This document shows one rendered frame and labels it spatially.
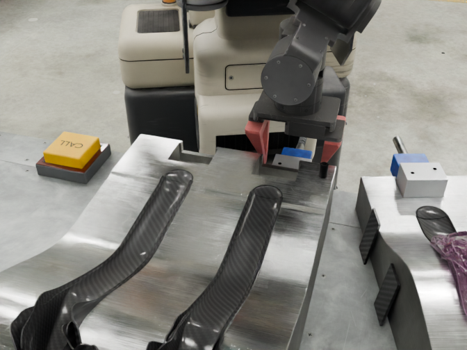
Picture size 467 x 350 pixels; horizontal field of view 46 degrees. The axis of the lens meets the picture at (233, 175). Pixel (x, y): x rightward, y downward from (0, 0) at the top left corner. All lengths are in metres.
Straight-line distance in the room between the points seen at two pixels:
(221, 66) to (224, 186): 0.37
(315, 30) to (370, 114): 2.01
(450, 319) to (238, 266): 0.20
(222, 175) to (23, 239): 0.27
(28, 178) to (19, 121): 1.81
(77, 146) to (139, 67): 0.45
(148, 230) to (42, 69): 2.54
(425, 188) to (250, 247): 0.24
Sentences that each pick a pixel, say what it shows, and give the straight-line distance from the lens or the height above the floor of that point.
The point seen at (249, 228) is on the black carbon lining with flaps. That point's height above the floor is 0.88.
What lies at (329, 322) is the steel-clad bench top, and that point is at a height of 0.80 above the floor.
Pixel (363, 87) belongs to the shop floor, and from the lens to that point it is 2.84.
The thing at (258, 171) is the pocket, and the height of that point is 0.87.
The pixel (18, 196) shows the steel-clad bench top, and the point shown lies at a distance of 0.82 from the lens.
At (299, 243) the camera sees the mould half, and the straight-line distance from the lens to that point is 0.58.
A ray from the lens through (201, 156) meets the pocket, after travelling 0.71.
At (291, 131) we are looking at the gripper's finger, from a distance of 0.69.
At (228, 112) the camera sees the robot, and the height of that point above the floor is 0.79.
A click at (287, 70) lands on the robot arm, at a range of 0.58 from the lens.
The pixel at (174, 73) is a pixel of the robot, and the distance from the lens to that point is 1.25.
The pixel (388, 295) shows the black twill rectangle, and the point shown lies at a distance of 0.61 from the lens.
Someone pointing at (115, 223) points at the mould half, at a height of 0.88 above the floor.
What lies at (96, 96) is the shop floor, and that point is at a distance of 2.76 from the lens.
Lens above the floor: 1.28
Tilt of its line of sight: 37 degrees down
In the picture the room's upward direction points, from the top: straight up
